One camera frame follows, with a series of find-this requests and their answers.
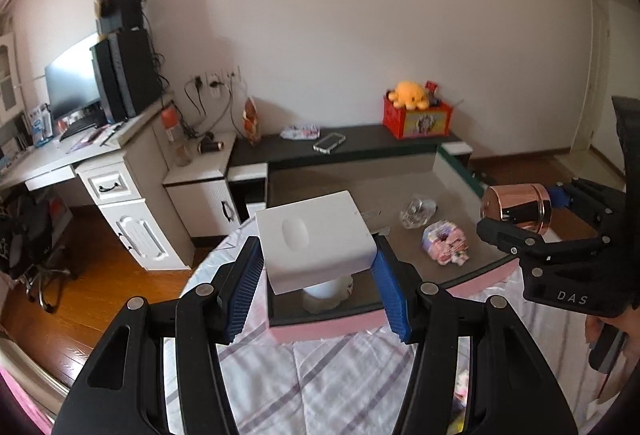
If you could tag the yellow octopus plush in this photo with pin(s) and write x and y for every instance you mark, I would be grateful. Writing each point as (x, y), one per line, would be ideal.
(407, 96)

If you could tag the black white low cabinet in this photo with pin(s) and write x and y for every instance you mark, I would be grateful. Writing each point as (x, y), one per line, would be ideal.
(370, 140)

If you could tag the person's right hand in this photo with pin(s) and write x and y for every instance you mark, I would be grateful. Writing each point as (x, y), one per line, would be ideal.
(592, 327)

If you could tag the black speaker box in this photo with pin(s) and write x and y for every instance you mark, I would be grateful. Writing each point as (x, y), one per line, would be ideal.
(120, 12)

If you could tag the purple desk pad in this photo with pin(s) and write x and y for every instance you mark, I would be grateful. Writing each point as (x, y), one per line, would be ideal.
(92, 140)

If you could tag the red crate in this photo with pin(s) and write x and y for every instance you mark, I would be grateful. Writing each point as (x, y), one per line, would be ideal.
(400, 125)

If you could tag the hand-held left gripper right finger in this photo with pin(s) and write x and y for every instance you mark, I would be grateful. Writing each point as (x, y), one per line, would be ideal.
(395, 295)

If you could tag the white hutch cabinet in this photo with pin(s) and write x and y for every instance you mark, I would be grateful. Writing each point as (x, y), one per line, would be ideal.
(7, 80)

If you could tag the white wall socket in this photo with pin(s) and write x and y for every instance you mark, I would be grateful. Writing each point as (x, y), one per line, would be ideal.
(215, 79)
(231, 76)
(195, 81)

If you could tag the black keyboard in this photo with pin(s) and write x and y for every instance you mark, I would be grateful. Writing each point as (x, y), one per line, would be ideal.
(82, 127)

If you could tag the clear glass bottle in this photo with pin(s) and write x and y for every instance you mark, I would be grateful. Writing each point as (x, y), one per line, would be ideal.
(417, 212)

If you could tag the black office chair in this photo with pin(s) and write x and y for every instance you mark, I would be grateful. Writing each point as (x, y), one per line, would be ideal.
(30, 235)

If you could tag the white door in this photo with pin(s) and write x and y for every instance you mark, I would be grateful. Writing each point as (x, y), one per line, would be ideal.
(599, 80)

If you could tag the striped white quilt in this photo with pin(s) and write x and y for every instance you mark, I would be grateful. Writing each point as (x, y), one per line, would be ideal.
(325, 390)

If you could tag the white round night lamp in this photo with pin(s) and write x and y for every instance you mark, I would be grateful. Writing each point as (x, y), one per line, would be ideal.
(325, 297)

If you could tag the copper tin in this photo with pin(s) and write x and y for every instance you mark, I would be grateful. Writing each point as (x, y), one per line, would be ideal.
(515, 205)

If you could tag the floral tissue packet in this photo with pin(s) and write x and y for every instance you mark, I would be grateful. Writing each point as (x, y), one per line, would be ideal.
(300, 131)

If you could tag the orange cap bottle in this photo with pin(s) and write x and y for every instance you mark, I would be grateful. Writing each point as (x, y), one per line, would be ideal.
(177, 150)

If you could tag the smartphone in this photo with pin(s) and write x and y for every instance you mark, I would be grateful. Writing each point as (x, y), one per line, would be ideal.
(330, 143)

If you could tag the snack bag on shelf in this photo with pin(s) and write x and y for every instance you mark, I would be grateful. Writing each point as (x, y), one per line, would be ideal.
(252, 122)

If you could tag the pink candy packet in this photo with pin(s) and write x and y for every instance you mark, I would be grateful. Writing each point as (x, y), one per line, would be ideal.
(445, 242)

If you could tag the pink box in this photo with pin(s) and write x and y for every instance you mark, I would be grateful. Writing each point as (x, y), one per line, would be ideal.
(340, 327)

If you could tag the white nightstand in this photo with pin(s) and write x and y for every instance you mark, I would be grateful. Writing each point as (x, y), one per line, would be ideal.
(200, 210)

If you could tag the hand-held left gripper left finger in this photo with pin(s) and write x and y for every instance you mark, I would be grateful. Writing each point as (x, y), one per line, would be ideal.
(245, 295)

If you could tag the black computer monitor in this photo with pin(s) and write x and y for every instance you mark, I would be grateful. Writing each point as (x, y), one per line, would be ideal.
(70, 80)

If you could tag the black cylindrical device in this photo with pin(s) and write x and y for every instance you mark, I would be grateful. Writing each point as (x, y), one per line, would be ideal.
(211, 146)

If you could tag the blue white carton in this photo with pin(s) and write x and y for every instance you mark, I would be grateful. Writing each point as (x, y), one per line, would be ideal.
(41, 127)

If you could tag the white desk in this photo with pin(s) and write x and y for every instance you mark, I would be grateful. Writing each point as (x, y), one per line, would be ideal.
(45, 160)

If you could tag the small red toy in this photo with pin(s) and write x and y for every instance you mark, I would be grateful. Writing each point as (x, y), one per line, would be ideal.
(434, 90)

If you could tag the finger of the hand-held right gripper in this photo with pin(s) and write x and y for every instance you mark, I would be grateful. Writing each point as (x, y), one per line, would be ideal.
(560, 197)
(500, 235)

